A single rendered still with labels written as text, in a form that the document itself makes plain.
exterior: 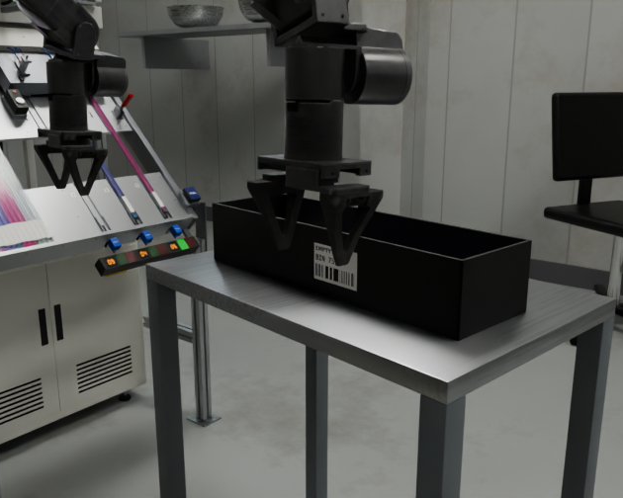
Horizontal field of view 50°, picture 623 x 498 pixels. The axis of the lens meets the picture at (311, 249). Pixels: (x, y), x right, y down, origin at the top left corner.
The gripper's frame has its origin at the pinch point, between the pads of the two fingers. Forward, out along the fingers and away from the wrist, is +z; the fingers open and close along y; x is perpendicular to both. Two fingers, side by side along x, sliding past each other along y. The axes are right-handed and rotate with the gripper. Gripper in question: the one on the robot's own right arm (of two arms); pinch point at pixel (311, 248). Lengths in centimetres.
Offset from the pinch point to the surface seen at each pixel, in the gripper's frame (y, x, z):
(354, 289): 19.4, -26.8, 13.5
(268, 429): 112, -84, 94
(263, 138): 353, -272, 16
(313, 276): 28.5, -26.8, 13.4
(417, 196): 217, -290, 45
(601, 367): -6, -58, 27
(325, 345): 14.0, -15.8, 18.4
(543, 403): 59, -170, 92
